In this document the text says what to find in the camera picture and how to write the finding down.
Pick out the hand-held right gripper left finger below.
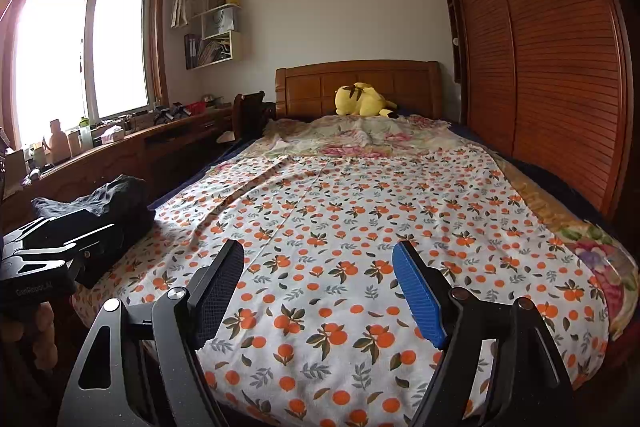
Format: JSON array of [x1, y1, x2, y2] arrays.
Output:
[[57, 238, 246, 427]]

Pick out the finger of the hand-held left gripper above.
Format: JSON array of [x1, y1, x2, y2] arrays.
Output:
[[0, 248, 86, 280], [2, 216, 117, 255]]

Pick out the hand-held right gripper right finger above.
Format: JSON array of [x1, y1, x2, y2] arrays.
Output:
[[391, 239, 573, 427]]

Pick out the black jacket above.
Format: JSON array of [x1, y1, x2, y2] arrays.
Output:
[[31, 175, 151, 228]]

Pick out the person's left hand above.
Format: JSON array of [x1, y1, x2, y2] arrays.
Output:
[[20, 302, 57, 358]]

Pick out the cardboard box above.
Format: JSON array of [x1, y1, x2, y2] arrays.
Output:
[[4, 149, 27, 192]]

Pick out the dark folded clothing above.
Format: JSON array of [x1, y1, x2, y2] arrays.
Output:
[[75, 207, 157, 290]]

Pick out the beige bottle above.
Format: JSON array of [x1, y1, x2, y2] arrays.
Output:
[[47, 119, 68, 160]]

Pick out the long wooden desk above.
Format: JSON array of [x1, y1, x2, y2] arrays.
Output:
[[0, 107, 236, 233]]

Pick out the orange floral bed sheet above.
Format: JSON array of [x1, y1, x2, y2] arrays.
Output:
[[72, 144, 613, 427]]

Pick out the black desk gadgets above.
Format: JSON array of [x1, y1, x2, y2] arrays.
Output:
[[154, 104, 191, 124]]

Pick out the pink floral blanket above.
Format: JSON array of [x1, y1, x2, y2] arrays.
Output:
[[260, 114, 640, 343]]

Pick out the wooden chair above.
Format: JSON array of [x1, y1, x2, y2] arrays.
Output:
[[234, 91, 276, 140]]

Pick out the window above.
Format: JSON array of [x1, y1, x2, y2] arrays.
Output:
[[0, 0, 168, 148]]

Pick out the yellow plush toy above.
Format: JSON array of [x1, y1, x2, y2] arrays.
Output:
[[334, 83, 399, 118]]

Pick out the wooden bed headboard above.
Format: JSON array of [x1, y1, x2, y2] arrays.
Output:
[[274, 60, 446, 124]]

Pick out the white paper bag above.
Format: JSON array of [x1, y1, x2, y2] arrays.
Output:
[[201, 5, 235, 38]]

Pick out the wooden slatted wardrobe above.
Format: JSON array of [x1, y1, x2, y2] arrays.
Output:
[[433, 0, 640, 228]]

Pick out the white wall shelf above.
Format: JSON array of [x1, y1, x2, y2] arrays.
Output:
[[184, 0, 243, 70]]

